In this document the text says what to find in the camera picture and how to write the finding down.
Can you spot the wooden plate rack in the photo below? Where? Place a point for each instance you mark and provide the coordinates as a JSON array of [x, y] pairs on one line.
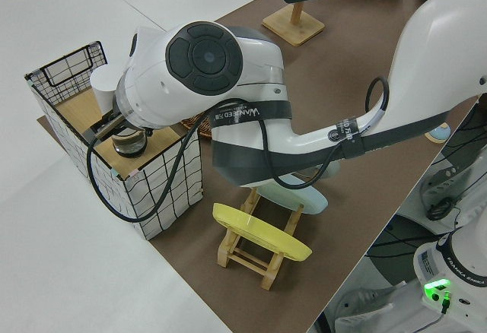
[[227, 249]]

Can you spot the wooden mug rack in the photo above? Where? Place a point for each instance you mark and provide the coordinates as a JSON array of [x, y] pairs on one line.
[[295, 25]]

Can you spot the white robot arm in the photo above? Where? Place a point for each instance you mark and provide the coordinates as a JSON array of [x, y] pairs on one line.
[[205, 59]]

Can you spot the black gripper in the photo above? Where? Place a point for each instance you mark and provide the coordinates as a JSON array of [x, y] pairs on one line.
[[106, 127]]

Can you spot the light blue plate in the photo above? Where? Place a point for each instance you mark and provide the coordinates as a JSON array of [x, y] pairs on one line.
[[304, 200]]

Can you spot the yellow plate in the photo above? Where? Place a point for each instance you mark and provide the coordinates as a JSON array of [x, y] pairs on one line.
[[258, 234]]

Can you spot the white paper cup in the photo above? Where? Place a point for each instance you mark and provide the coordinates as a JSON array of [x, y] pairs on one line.
[[102, 84]]

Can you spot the clear glass cup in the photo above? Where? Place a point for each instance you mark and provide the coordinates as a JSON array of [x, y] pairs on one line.
[[129, 147]]

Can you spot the white grid-pattern storage box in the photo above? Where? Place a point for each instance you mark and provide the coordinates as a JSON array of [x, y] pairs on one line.
[[167, 181]]

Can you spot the brown table mat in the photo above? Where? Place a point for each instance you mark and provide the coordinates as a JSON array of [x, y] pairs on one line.
[[361, 44]]

